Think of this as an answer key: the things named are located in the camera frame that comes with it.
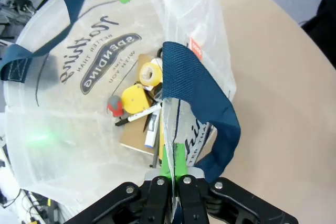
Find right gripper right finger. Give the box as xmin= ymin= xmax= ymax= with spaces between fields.
xmin=174 ymin=143 xmax=299 ymax=224

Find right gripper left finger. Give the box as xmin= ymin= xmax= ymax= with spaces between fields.
xmin=60 ymin=146 xmax=171 ymax=224

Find translucent shopping bag blue handles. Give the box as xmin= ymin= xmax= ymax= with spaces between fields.
xmin=0 ymin=0 xmax=242 ymax=224

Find grey metal rod tool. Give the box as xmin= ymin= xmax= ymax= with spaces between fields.
xmin=149 ymin=129 xmax=162 ymax=169

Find brown cardboard box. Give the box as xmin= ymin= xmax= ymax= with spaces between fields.
xmin=119 ymin=53 xmax=164 ymax=157

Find black white marker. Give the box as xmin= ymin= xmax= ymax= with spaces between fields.
xmin=114 ymin=102 xmax=162 ymax=127

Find pale yellow tape roll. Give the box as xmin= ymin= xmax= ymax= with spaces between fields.
xmin=139 ymin=61 xmax=163 ymax=88

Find yellow tape measure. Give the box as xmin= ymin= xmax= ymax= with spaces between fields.
xmin=121 ymin=84 xmax=151 ymax=115

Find red grey small tool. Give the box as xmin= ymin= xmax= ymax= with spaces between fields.
xmin=106 ymin=95 xmax=124 ymax=118

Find person in black clothes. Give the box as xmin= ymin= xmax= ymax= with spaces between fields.
xmin=299 ymin=0 xmax=336 ymax=70

